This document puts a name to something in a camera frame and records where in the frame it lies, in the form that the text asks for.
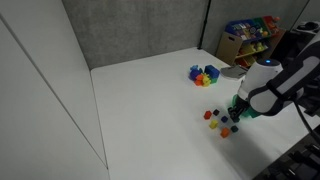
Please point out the small purple block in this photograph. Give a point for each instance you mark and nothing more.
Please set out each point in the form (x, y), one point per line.
(224, 119)

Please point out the grey metal mounting plate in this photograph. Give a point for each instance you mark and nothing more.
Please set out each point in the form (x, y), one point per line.
(233, 71)

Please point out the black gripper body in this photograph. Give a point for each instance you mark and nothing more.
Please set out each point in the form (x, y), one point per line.
(241, 109)

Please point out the yellow toy piece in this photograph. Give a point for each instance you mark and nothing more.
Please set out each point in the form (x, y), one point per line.
(206, 80)

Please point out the green toy block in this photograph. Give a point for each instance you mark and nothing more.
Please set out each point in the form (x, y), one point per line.
(214, 80)

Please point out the orange toy piece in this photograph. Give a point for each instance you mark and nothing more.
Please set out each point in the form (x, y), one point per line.
(199, 79)

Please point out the large blue toy cube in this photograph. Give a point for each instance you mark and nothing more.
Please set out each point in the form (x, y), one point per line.
(211, 71)

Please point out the small dark green block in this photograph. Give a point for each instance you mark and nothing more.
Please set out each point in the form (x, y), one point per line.
(234, 128)

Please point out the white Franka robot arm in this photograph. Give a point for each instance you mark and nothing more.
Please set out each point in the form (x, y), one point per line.
(283, 83)

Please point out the green bowl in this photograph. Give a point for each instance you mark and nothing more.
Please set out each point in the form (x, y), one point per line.
(252, 114)

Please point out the purple toy piece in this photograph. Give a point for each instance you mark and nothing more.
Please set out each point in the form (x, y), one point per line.
(194, 74)

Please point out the toy shelf with coloured bins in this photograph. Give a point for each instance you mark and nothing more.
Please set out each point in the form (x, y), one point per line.
(250, 38)

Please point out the small red block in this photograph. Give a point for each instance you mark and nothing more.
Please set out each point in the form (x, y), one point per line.
(207, 114)

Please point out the small black block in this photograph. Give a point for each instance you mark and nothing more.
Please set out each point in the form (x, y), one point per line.
(216, 112)

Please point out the small orange block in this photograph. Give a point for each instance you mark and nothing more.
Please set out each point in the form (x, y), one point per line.
(225, 132)

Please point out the light blue toy piece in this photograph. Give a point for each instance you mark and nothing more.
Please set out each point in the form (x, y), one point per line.
(194, 67)

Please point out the black stand pole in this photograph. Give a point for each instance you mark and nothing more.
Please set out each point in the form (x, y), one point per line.
(204, 23)

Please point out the small yellow block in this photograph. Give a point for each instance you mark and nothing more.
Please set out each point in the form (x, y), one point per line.
(213, 124)

